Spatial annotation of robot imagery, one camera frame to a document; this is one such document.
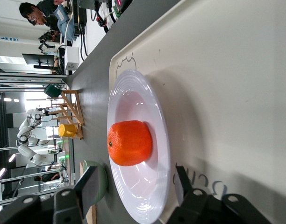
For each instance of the white box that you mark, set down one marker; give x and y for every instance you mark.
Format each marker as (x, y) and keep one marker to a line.
(71, 58)

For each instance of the wooden peg mug rack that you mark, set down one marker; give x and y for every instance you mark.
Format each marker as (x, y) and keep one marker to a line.
(74, 109)

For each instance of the orange fruit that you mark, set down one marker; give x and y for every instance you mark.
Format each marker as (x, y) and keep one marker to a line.
(129, 142)

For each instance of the pale green bowl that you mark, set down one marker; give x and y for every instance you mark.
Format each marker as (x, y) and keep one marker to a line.
(102, 184)

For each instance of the black monitor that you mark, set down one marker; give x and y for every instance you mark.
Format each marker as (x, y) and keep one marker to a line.
(39, 60)

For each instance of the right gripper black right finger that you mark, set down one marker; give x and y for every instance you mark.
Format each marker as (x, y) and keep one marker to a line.
(183, 186)

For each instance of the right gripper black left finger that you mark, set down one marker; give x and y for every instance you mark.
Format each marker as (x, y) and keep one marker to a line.
(87, 186)

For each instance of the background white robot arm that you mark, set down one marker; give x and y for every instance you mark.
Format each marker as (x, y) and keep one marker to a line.
(28, 151)

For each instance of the yellow mug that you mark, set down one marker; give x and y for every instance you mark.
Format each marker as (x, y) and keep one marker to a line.
(67, 130)

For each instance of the person with black hair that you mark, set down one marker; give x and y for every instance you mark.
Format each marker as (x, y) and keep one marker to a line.
(35, 14)

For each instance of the blue cloth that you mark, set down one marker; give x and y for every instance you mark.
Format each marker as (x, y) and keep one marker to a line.
(63, 25)

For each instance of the dark green object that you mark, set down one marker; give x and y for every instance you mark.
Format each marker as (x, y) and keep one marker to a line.
(53, 91)

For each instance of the white round plate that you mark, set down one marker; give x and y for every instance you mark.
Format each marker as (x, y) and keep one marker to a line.
(133, 186)

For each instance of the cream bear print tray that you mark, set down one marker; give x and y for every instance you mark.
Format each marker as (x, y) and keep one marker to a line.
(227, 93)

